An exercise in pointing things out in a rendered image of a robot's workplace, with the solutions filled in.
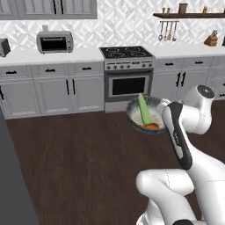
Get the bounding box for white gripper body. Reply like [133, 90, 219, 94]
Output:
[158, 98, 172, 109]

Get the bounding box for orange-brown chicken drumstick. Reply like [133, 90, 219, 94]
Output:
[142, 123, 161, 131]

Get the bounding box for dark wooden wall shelf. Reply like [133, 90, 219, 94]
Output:
[152, 11, 225, 20]

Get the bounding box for grey wall cupboards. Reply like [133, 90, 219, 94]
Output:
[0, 0, 98, 21]

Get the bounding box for green corn cob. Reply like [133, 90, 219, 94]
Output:
[138, 92, 153, 126]

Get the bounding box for grey toaster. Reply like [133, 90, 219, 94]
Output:
[0, 38, 11, 58]

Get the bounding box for wooden knife block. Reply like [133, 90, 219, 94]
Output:
[203, 30, 220, 47]

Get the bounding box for metal tool rail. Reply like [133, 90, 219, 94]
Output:
[159, 19, 180, 24]

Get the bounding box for short grey base cupboard run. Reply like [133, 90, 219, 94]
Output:
[151, 55, 225, 102]

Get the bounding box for steel stove with oven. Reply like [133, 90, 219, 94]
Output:
[98, 46, 156, 114]

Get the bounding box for hanging metal spoon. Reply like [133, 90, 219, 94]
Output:
[171, 22, 178, 42]

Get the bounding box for hanging wooden spatula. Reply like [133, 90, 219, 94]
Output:
[167, 22, 173, 41]

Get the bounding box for hanging metal ladle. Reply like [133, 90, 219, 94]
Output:
[157, 22, 164, 42]

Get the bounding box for brown jar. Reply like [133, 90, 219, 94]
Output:
[178, 3, 189, 15]

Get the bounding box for grey speckled bowl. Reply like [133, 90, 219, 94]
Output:
[126, 95, 168, 135]

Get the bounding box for long grey base cupboard run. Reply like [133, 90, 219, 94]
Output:
[0, 62, 105, 120]

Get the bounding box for silver toaster oven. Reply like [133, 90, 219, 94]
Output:
[36, 30, 75, 54]

